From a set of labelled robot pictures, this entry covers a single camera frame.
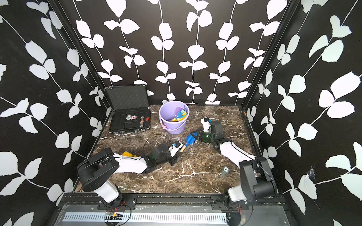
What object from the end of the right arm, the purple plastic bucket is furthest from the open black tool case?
the end of the right arm

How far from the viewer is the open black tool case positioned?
1.03 meters

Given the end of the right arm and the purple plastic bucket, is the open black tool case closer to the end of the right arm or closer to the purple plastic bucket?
the purple plastic bucket

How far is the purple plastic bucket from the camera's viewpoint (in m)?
0.92

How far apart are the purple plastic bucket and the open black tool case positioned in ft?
0.58
